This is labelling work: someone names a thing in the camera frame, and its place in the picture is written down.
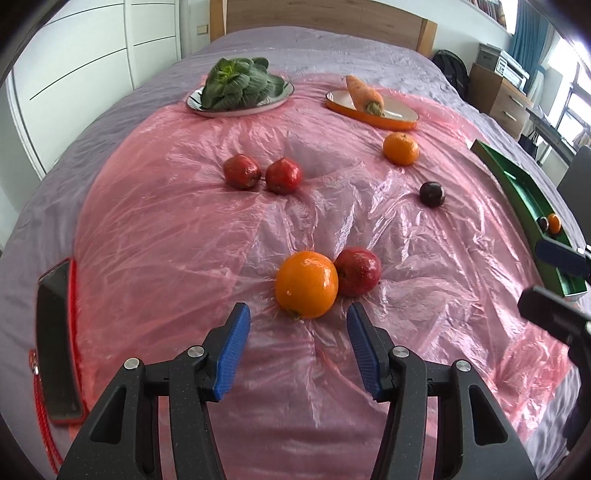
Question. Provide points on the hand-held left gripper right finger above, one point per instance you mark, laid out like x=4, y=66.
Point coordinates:
x=362, y=350

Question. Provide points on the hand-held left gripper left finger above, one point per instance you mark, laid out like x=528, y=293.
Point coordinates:
x=233, y=350

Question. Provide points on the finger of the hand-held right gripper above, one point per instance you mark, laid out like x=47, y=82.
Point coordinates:
x=561, y=258
x=549, y=314

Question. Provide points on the orange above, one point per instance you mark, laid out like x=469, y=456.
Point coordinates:
x=554, y=223
x=400, y=148
x=306, y=284

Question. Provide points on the dark purple plum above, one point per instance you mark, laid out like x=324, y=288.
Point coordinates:
x=543, y=225
x=432, y=194

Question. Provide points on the green rectangular tray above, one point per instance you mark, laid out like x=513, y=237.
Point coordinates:
x=521, y=194

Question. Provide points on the red apple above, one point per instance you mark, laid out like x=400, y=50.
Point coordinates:
x=241, y=171
x=283, y=175
x=360, y=272

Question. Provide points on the grey chair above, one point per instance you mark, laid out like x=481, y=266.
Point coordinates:
x=579, y=180

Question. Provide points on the dark bag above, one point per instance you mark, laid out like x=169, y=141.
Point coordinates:
x=531, y=143

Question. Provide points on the pink plastic sheet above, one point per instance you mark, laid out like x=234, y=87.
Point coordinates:
x=184, y=230

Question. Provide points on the dark desk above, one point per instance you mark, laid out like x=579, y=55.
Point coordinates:
x=549, y=127

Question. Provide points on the window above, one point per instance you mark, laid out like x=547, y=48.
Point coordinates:
x=572, y=92

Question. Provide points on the wooden dresser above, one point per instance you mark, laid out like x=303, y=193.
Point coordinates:
x=498, y=97

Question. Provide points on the smartphone in red case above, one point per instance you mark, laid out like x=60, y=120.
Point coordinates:
x=55, y=346

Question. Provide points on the grey printer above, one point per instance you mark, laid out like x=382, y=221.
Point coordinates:
x=498, y=62

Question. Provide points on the black backpack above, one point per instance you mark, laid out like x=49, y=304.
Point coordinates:
x=450, y=69

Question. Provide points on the orange enamel plate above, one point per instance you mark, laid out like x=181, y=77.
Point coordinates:
x=397, y=110

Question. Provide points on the long blue curtain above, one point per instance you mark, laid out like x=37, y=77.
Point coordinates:
x=531, y=32

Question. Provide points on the white plate with green rim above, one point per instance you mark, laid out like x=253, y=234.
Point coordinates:
x=196, y=104

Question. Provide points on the carrot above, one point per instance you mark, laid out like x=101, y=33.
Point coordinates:
x=362, y=92

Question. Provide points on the row of books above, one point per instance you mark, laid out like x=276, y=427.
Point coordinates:
x=489, y=7

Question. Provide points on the bok choy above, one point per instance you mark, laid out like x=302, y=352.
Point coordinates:
x=235, y=83

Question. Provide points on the white wardrobe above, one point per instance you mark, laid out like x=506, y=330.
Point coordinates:
x=92, y=46

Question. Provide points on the wooden headboard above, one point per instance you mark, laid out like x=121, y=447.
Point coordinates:
x=323, y=11

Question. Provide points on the small wall switch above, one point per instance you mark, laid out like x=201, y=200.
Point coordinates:
x=202, y=28

